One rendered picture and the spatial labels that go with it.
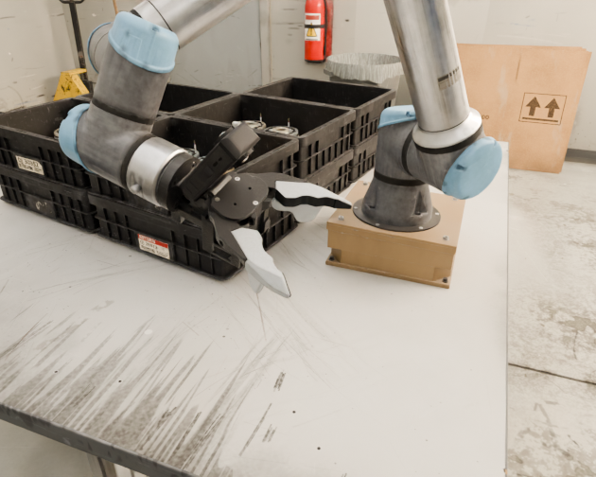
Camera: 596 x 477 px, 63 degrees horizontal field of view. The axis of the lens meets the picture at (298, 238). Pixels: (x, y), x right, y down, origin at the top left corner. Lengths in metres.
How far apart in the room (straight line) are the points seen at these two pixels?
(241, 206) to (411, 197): 0.54
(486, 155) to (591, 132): 3.31
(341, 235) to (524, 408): 1.04
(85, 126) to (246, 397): 0.44
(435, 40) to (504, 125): 3.10
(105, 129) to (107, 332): 0.44
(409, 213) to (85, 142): 0.63
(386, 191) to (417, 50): 0.33
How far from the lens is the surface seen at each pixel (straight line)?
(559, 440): 1.81
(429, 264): 1.01
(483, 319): 0.98
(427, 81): 0.81
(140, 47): 0.61
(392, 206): 1.01
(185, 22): 0.74
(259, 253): 0.50
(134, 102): 0.61
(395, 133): 0.97
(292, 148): 1.09
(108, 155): 0.61
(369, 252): 1.03
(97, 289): 1.07
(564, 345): 2.17
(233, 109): 1.54
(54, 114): 1.62
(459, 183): 0.87
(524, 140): 3.87
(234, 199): 0.54
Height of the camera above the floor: 1.27
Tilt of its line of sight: 29 degrees down
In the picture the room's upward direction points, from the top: straight up
